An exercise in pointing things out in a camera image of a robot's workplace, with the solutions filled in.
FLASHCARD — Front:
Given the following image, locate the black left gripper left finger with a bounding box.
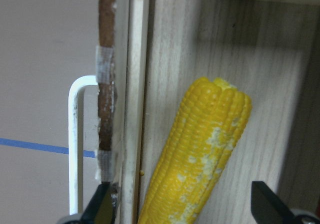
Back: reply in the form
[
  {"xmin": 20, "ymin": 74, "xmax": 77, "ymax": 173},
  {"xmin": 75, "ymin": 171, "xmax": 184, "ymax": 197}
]
[{"xmin": 57, "ymin": 182, "xmax": 119, "ymax": 224}]

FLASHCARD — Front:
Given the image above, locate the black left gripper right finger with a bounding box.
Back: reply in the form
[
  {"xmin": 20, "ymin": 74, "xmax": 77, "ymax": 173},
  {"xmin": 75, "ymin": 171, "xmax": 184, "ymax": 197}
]
[{"xmin": 251, "ymin": 181, "xmax": 320, "ymax": 224}]

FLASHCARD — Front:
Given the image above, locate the yellow corn cob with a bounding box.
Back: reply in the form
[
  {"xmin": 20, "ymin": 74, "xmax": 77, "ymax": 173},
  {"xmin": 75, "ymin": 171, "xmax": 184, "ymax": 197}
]
[{"xmin": 138, "ymin": 77, "xmax": 252, "ymax": 223}]

